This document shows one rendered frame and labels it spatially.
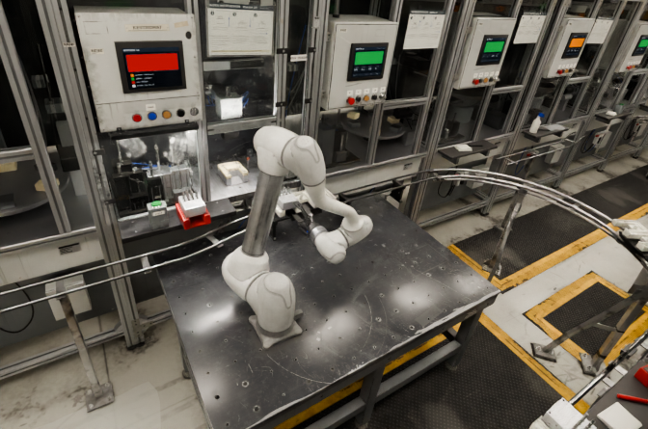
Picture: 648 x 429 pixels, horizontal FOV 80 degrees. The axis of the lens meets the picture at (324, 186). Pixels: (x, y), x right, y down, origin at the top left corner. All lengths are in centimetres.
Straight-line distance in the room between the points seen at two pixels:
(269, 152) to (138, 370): 159
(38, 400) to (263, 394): 140
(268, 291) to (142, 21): 115
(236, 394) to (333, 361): 39
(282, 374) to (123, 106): 126
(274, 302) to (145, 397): 113
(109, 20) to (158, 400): 185
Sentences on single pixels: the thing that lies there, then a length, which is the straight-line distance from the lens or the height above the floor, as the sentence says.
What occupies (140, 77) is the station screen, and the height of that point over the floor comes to 160.
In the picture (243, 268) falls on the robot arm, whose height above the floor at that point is 94.
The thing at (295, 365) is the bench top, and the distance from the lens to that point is 169.
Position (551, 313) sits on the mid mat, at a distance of 337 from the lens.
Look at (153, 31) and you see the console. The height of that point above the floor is 177.
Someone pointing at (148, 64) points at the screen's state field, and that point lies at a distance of 176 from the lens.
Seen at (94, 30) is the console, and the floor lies 177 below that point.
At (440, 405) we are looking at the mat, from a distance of 254.
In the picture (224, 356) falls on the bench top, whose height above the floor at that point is 68.
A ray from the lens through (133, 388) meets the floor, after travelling 255.
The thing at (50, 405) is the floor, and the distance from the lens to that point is 265.
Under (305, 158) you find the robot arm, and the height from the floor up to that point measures 146.
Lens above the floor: 209
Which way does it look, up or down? 31 degrees down
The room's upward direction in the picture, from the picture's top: 6 degrees clockwise
